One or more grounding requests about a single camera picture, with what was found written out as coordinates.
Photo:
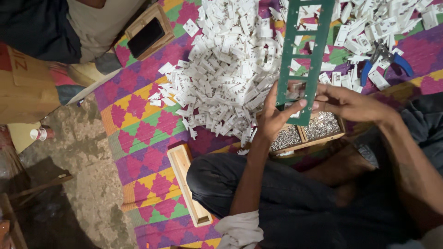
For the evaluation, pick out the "person's left hand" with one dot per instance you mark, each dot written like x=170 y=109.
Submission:
x=271 y=121

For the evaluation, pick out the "person's right hand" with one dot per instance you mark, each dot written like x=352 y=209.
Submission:
x=353 y=103

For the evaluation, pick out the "green perforated frame plate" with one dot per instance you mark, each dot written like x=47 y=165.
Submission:
x=316 y=41

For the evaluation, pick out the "wooden two-compartment tray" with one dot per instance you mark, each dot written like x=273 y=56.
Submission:
x=304 y=136

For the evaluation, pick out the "heap of white socket parts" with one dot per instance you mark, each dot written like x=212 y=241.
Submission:
x=225 y=69

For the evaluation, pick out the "person's dark trousers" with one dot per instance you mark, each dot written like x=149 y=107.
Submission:
x=297 y=214

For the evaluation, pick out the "long narrow wooden box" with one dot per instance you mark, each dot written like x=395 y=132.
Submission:
x=188 y=186

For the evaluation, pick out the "colourful woven mat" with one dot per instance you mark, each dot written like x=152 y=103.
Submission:
x=145 y=121

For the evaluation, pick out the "flat wooden box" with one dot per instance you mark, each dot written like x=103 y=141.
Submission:
x=162 y=20

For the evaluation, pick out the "black phone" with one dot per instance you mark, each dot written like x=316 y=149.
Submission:
x=146 y=37

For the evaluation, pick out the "small bottle with white cap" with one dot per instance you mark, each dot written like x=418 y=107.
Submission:
x=38 y=134

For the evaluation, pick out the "dark wooden plank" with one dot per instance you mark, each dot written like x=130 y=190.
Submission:
x=41 y=186

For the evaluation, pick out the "brown cardboard box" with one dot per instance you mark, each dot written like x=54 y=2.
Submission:
x=27 y=90

